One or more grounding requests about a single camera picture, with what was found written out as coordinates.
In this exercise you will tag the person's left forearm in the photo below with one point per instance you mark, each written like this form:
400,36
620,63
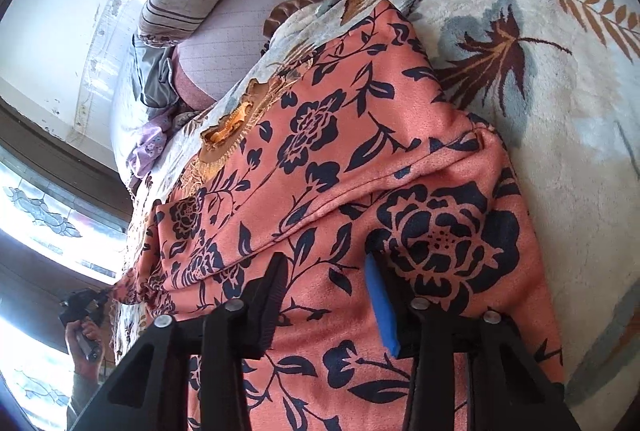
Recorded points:
86,393

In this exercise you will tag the pale blue quilt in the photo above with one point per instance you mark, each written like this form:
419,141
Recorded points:
124,111

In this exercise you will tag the grey cloth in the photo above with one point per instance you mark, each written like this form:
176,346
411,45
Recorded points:
157,76

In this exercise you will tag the stained glass window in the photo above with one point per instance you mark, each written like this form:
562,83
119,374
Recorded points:
40,211

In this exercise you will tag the orange floral print garment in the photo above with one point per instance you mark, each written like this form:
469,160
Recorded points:
350,161

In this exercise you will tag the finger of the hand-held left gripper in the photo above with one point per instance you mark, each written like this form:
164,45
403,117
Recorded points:
105,297

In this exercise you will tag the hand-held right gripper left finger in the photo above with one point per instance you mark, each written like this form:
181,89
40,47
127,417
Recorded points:
269,306

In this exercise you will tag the lilac printed cloth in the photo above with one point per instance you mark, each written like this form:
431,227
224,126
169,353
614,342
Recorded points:
150,143

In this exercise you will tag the person's left hand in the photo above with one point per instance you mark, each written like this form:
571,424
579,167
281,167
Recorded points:
76,338

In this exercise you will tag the cream leaf print blanket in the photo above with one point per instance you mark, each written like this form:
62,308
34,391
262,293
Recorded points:
550,111

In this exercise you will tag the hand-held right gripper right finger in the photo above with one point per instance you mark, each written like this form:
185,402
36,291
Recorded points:
381,311

